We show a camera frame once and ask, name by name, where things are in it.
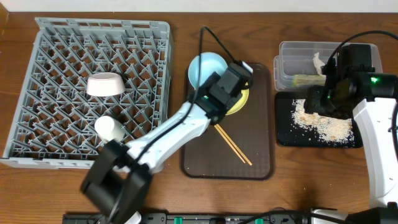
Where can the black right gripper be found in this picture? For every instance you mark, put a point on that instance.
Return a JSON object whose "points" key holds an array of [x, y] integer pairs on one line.
{"points": [[315, 104]]}

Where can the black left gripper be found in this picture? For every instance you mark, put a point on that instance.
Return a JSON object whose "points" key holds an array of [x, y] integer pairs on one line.
{"points": [[241, 86]]}

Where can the yellow plate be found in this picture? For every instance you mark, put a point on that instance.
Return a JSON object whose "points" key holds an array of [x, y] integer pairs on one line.
{"points": [[241, 102]]}

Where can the yellow green wrapper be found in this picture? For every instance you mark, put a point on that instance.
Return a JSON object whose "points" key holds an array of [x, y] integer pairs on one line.
{"points": [[308, 80]]}

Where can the rice pile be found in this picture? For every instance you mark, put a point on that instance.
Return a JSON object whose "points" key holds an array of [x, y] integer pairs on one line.
{"points": [[328, 130]]}

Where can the light blue bowl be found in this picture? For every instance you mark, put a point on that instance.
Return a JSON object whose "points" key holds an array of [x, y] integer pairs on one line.
{"points": [[210, 62]]}

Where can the white tissue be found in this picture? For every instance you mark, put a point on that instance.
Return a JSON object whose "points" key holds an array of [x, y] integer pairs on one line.
{"points": [[318, 64]]}

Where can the white cup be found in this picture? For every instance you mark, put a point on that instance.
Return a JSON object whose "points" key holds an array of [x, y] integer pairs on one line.
{"points": [[109, 129]]}

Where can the pink bowl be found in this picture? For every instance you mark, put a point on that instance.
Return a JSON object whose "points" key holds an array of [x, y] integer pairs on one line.
{"points": [[105, 84]]}

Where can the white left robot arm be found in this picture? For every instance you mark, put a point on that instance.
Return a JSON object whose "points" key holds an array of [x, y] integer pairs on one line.
{"points": [[120, 177]]}

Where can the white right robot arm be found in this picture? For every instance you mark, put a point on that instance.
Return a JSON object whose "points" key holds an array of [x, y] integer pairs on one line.
{"points": [[377, 124]]}

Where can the grey dishwasher rack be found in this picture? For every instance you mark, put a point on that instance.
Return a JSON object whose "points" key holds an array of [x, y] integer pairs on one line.
{"points": [[53, 126]]}

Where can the black tray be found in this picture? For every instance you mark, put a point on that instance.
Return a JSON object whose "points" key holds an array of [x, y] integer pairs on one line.
{"points": [[291, 134]]}

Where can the clear plastic bin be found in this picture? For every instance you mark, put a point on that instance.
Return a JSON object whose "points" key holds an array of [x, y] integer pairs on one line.
{"points": [[296, 58]]}

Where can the wooden chopstick right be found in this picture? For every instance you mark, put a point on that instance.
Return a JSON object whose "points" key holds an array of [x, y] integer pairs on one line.
{"points": [[236, 146]]}

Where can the brown serving tray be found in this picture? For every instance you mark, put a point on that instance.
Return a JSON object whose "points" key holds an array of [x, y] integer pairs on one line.
{"points": [[251, 128]]}

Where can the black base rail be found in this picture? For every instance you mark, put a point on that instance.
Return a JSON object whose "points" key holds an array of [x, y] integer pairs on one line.
{"points": [[162, 218]]}

